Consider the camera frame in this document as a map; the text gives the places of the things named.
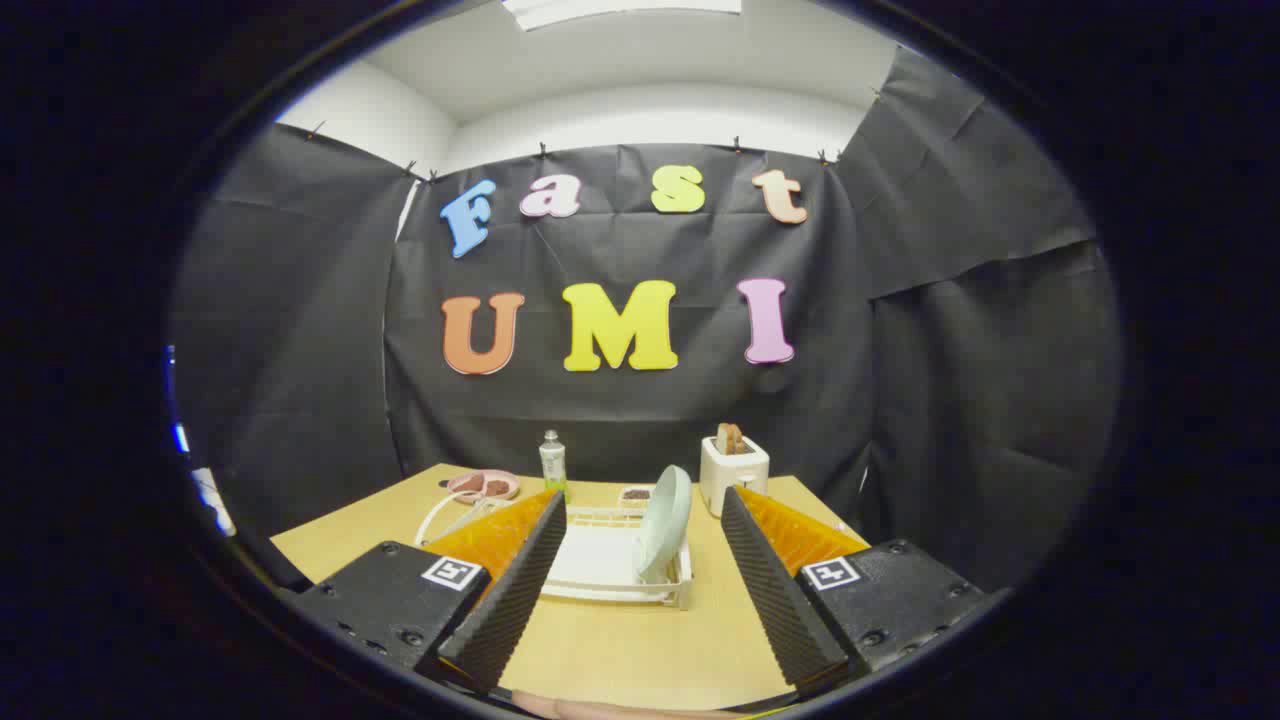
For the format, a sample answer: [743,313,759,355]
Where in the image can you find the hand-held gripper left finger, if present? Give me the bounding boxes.
[285,488,568,696]

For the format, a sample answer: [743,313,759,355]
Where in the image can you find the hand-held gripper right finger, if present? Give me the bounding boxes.
[720,486,1006,691]

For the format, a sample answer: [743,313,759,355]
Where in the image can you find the white wire dish rack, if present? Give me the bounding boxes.
[415,488,694,611]

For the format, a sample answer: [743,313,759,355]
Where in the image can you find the pale green plate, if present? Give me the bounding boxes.
[635,465,694,586]

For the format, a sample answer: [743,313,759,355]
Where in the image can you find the pink plate with food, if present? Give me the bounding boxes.
[445,470,521,504]

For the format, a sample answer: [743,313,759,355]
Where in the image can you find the white toaster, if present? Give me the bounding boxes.
[699,435,771,518]

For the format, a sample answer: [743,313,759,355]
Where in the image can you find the green drink bottle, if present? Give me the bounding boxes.
[539,430,568,501]

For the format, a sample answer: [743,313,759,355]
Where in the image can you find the white power strip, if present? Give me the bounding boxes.
[192,467,238,538]

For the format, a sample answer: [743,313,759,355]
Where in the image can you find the black backdrop cloth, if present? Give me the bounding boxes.
[170,45,1121,596]

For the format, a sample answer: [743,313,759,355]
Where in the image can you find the blue lit screen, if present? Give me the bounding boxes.
[165,345,191,456]

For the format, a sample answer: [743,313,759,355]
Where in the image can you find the ceiling light panel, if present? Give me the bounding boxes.
[500,0,743,31]

